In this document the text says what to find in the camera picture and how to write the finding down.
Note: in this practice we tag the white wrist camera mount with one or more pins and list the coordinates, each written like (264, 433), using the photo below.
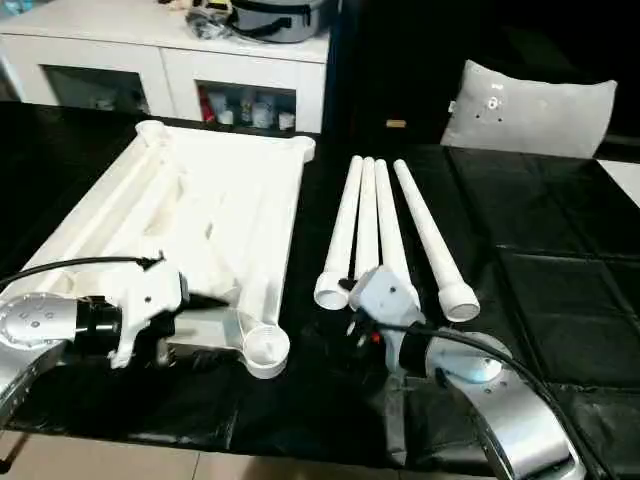
(150, 295)
(385, 295)

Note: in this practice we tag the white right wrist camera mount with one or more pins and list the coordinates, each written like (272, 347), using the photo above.
(385, 295)

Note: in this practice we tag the black table mat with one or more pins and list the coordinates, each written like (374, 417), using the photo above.
(550, 300)

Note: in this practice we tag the grey pot on cabinet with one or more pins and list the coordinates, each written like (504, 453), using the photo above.
(270, 20)

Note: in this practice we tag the white plastic table top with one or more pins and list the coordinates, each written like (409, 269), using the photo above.
(225, 175)

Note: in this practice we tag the white plastic table leg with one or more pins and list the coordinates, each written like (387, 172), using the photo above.
(430, 235)
(345, 225)
(366, 215)
(390, 225)

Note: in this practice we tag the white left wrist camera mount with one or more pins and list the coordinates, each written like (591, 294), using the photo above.
(150, 295)

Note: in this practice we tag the white glass-door cabinet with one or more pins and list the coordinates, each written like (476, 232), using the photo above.
(150, 65)

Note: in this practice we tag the grey pillow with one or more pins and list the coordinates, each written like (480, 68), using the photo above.
(525, 110)

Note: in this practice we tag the small brown tag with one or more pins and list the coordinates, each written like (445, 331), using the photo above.
(395, 123)

